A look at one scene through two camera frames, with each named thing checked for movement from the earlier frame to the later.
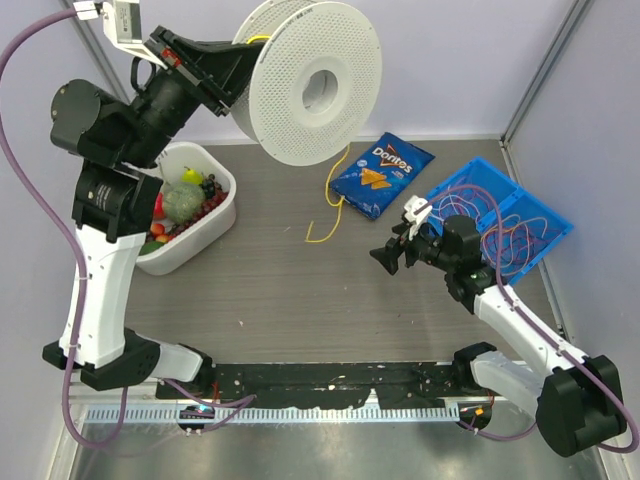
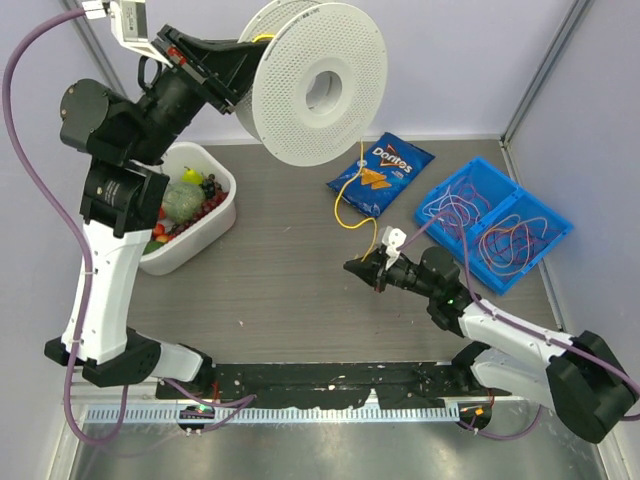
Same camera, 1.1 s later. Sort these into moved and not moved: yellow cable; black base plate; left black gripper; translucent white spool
Moved: yellow cable
Not moved: translucent white spool; black base plate; left black gripper
